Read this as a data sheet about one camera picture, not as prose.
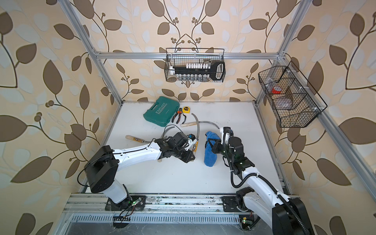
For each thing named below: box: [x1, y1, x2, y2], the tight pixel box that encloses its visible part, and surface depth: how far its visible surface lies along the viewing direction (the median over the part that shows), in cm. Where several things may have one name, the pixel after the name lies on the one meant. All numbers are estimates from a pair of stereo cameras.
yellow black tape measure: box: [182, 106, 191, 114], surface depth 117 cm
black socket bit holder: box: [168, 60, 226, 82], surface depth 86 cm
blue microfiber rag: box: [203, 130, 221, 167], surface depth 81 cm
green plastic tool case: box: [142, 95, 180, 128], surface depth 110 cm
